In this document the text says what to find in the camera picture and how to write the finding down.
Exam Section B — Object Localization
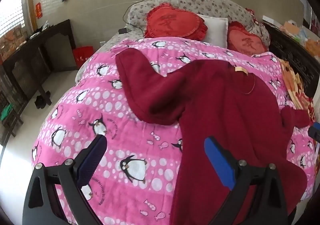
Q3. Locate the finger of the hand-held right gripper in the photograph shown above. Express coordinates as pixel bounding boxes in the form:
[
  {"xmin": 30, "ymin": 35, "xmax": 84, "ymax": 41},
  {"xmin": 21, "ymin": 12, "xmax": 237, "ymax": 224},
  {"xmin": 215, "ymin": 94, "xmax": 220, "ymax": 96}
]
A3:
[{"xmin": 308, "ymin": 122, "xmax": 320, "ymax": 143}]

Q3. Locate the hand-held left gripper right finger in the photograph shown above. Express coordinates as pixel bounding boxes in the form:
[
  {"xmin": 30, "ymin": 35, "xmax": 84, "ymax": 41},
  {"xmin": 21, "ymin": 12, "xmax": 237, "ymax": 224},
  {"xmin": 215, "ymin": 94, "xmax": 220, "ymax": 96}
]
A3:
[{"xmin": 204, "ymin": 136, "xmax": 297, "ymax": 225}]

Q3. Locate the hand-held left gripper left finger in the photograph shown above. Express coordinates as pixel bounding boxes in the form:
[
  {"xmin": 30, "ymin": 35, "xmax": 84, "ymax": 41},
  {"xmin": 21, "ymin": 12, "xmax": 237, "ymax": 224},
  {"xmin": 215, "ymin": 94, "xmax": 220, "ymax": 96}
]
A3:
[{"xmin": 22, "ymin": 134, "xmax": 108, "ymax": 225}]

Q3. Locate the dark red fleece sweater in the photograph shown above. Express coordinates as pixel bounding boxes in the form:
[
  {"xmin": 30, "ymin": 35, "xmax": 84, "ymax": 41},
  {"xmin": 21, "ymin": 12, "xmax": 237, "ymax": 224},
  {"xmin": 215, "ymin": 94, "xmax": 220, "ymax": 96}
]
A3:
[{"xmin": 115, "ymin": 48, "xmax": 311, "ymax": 225}]

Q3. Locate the pink penguin print blanket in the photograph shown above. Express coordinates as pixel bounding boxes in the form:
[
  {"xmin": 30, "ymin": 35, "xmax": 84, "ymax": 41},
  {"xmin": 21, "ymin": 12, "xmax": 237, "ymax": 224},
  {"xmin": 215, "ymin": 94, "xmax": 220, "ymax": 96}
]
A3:
[{"xmin": 32, "ymin": 38, "xmax": 318, "ymax": 225}]

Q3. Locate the orange printed blanket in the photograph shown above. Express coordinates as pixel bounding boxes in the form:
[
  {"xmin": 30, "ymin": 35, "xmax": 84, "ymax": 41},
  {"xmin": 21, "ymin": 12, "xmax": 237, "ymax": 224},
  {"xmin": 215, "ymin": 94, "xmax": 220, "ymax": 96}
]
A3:
[{"xmin": 279, "ymin": 58, "xmax": 316, "ymax": 120}]

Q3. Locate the pair of dark shoes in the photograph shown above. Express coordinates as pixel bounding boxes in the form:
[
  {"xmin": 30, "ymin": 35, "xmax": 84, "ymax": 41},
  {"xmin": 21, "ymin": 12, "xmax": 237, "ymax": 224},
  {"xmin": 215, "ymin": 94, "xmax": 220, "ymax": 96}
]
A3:
[{"xmin": 34, "ymin": 95, "xmax": 46, "ymax": 109}]

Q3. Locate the dark carved wooden bed board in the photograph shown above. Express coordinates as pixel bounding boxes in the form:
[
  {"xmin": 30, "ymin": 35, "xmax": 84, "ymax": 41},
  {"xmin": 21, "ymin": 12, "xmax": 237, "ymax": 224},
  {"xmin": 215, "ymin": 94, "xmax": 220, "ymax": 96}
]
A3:
[{"xmin": 262, "ymin": 21, "xmax": 320, "ymax": 98}]

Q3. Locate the green cloth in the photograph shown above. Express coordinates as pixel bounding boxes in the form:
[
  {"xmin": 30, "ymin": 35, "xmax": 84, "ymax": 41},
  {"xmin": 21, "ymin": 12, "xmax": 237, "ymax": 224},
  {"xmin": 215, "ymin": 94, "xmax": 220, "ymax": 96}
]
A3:
[{"xmin": 0, "ymin": 103, "xmax": 14, "ymax": 121}]

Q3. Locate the red paper bag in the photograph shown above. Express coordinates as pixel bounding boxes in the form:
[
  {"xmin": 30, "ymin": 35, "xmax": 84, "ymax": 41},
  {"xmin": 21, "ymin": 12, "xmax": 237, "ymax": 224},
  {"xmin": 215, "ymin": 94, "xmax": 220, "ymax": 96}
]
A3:
[{"xmin": 72, "ymin": 46, "xmax": 93, "ymax": 70}]

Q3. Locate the dark wooden chair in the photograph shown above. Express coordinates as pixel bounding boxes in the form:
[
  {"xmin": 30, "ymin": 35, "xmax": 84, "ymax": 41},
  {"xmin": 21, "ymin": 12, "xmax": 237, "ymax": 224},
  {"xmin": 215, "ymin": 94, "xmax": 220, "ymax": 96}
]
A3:
[{"xmin": 0, "ymin": 65, "xmax": 28, "ymax": 145}]

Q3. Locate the small red heart pillow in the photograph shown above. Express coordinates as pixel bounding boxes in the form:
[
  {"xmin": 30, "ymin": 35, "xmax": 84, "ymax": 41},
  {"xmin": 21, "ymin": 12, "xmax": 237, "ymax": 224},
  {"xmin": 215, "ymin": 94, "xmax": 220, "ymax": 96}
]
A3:
[{"xmin": 226, "ymin": 21, "xmax": 268, "ymax": 55}]

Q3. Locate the dark wooden desk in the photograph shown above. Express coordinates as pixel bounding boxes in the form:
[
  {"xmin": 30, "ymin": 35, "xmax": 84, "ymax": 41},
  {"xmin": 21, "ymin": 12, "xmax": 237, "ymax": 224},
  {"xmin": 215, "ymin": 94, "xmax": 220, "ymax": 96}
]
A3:
[{"xmin": 2, "ymin": 19, "xmax": 78, "ymax": 109}]

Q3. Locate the white pillow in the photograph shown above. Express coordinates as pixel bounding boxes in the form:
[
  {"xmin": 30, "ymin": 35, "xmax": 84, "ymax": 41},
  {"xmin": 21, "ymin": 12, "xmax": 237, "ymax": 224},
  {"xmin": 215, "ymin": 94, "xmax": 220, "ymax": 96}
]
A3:
[{"xmin": 196, "ymin": 14, "xmax": 229, "ymax": 49}]

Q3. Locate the red ruffled cloth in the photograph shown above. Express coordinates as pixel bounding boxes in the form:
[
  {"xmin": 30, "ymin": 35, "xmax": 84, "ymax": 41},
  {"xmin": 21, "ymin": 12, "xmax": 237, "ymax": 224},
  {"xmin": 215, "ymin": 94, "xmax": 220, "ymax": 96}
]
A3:
[{"xmin": 246, "ymin": 8, "xmax": 261, "ymax": 24}]

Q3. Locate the large red heart pillow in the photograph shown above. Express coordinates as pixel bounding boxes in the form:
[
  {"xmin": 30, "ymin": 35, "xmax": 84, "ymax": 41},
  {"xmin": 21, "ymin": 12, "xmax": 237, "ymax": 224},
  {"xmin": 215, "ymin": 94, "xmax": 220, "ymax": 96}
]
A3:
[{"xmin": 144, "ymin": 6, "xmax": 208, "ymax": 39}]

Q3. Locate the window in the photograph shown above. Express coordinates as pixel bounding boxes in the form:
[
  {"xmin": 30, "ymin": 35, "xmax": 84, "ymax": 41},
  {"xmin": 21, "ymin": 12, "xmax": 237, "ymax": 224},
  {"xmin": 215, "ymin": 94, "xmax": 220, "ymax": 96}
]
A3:
[{"xmin": 0, "ymin": 0, "xmax": 25, "ymax": 38}]

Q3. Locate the thin black charger cable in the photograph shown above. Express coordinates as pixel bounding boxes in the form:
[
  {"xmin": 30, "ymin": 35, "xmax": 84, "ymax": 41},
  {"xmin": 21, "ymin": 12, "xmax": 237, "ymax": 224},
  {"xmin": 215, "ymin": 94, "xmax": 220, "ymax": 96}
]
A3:
[{"xmin": 122, "ymin": 0, "xmax": 158, "ymax": 37}]

